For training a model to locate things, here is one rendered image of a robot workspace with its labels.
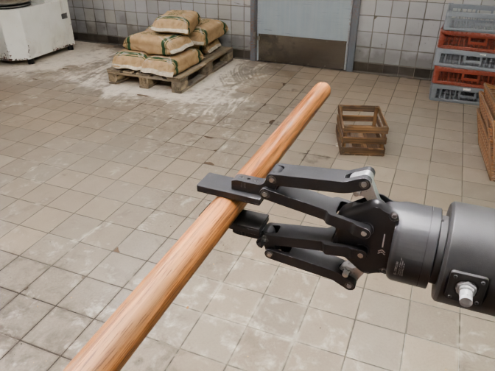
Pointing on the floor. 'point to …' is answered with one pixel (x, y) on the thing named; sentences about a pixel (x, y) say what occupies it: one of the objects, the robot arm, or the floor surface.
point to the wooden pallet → (118, 75)
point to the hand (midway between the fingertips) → (232, 203)
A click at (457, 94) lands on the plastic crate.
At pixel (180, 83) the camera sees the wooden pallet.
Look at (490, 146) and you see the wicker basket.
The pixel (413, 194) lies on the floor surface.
